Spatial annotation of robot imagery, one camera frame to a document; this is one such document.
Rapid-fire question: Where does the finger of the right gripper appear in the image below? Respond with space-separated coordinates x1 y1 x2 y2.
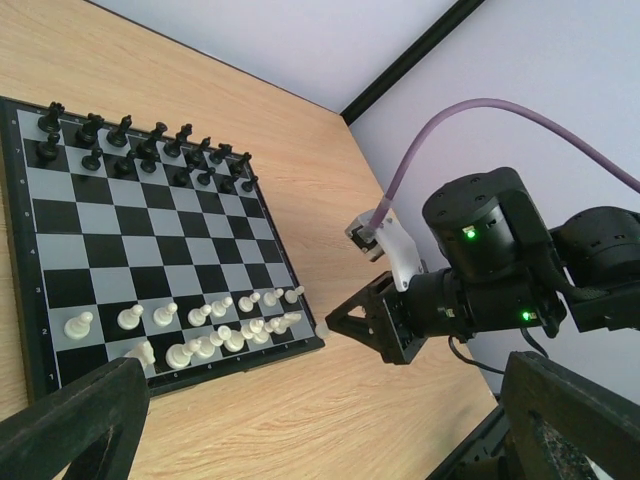
326 272 400 363

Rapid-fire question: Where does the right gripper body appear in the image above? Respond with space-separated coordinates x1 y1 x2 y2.
382 269 567 365

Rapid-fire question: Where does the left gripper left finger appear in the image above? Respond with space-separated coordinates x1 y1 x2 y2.
1 357 150 479

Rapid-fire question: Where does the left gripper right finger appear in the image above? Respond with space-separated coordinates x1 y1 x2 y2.
501 352 639 479

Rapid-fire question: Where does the white rook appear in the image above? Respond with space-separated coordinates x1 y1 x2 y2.
315 324 330 338
64 311 94 340

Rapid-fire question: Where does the white bishop piece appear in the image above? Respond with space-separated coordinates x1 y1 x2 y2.
248 319 270 345

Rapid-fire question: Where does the white king piece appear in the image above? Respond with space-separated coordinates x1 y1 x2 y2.
224 325 254 353

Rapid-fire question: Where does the white queen piece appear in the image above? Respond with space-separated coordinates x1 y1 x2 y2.
195 325 232 360

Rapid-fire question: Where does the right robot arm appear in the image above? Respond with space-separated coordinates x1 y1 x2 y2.
326 167 639 365

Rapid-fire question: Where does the black chess piece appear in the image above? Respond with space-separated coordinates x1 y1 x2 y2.
106 115 132 148
184 137 211 167
209 143 233 165
229 152 252 177
163 123 193 158
75 113 105 146
136 121 168 160
37 101 65 133
36 132 60 162

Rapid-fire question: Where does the black and silver chessboard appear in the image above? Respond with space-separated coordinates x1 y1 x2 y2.
1 98 323 401

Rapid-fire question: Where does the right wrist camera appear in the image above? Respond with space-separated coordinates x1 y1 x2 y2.
345 209 424 292

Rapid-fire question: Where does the black aluminium frame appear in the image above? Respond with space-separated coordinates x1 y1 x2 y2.
89 0 486 121

